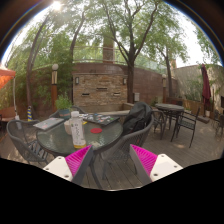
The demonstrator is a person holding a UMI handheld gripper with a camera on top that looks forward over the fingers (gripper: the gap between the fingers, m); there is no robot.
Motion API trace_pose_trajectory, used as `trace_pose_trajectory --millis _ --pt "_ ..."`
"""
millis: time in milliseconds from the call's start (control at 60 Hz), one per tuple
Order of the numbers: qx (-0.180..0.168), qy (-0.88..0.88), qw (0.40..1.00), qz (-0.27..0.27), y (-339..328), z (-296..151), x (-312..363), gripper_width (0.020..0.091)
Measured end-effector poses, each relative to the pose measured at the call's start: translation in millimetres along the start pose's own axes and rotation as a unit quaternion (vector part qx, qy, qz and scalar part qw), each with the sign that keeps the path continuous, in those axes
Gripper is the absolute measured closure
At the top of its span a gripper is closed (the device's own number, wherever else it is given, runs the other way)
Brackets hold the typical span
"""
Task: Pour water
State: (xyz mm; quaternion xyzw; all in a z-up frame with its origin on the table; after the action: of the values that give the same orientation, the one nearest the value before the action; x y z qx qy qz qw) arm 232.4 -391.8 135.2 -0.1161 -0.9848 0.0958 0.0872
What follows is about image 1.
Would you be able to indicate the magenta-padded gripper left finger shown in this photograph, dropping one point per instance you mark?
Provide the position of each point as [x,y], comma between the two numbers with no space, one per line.
[76,160]

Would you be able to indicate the round dark patio table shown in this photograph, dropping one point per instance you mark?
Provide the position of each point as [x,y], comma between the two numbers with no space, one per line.
[169,107]

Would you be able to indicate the closed maroon patio umbrella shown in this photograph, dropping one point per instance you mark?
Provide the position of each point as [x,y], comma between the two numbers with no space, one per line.
[206,86]

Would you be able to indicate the black metal chair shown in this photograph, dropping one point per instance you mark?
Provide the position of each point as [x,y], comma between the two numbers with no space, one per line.
[159,120]
[186,122]

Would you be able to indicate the white cup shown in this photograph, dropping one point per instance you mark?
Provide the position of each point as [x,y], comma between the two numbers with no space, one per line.
[67,127]

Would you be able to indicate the dark book with stickers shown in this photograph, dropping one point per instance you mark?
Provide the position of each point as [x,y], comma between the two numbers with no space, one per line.
[100,119]

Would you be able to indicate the clear plastic drink bottle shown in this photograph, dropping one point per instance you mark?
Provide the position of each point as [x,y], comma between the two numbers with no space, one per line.
[77,130]

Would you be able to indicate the globe lamp post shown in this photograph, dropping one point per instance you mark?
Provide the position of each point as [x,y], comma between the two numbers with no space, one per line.
[54,80]

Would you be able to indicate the black backpack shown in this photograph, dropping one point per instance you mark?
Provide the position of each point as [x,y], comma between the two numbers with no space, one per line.
[136,116]

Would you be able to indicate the black wall lamp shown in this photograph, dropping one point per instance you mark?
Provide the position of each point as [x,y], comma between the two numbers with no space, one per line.
[125,81]
[77,80]

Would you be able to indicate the grey laptop with stickers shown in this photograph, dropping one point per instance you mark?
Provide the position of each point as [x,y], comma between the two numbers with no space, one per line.
[48,123]

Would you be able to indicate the flat round red coaster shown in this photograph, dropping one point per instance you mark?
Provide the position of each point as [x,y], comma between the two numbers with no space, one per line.
[96,130]

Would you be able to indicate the blue yellow striped post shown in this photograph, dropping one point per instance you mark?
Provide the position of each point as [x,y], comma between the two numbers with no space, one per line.
[30,114]

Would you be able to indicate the leaning tree with thin trunk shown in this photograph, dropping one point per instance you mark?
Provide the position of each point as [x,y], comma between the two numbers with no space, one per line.
[30,76]

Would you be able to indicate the orange canopy tent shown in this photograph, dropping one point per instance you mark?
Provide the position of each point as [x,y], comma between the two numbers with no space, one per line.
[6,78]

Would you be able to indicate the tall tree with dark trunk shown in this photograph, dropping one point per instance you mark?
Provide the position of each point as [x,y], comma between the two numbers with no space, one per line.
[130,83]

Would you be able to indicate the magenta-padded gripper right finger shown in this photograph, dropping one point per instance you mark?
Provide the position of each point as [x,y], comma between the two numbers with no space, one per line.
[144,159]

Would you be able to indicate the green plant in teal pot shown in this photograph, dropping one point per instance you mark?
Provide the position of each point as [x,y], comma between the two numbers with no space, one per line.
[63,105]

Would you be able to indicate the white wall box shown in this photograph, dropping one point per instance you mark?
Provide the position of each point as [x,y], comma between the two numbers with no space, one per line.
[136,97]

